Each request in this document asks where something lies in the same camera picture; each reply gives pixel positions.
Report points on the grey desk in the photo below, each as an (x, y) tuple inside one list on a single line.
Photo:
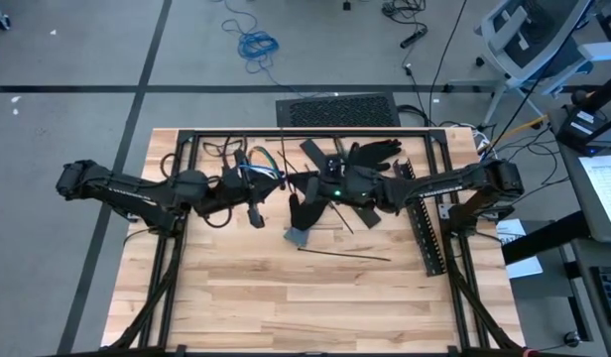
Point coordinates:
[(590, 253)]

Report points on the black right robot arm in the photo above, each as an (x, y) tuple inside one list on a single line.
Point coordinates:
[(449, 186)]

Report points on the white paper sheet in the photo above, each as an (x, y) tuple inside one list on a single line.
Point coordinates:
[(526, 268)]

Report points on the white lit monitor screen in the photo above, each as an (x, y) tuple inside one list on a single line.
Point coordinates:
[(608, 188)]

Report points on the black aluminium rig frame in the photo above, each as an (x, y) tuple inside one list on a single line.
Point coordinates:
[(310, 133)]

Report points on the black power strip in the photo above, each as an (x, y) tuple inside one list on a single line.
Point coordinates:
[(413, 38)]

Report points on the black perforated rack rail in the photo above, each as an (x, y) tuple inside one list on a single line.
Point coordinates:
[(432, 248)]

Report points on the black box device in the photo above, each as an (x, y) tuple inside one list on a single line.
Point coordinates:
[(578, 130)]

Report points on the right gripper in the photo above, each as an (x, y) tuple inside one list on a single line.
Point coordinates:
[(345, 186)]

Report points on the black floor grate mat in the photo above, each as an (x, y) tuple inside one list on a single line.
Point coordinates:
[(340, 110)]

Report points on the black bar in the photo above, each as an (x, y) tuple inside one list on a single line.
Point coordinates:
[(370, 218)]

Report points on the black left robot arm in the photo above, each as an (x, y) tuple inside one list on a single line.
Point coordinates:
[(127, 191)]

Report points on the black glove grey cuff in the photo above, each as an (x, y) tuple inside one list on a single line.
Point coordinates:
[(305, 218)]

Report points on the black caster wheel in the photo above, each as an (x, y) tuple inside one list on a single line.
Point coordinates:
[(572, 339), (0, 20)]

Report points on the clear safety glasses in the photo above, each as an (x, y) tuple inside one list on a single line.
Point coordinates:
[(216, 149)]

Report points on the grey office chair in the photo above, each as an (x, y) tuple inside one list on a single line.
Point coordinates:
[(514, 30)]

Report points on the black glove green cuff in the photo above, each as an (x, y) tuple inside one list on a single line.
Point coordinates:
[(380, 151)]

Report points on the small black floor object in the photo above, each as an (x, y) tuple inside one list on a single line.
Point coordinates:
[(346, 5)]

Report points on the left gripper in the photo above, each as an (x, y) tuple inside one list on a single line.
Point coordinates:
[(241, 191)]

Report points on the white printed label sheet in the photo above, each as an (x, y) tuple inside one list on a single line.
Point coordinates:
[(511, 233)]

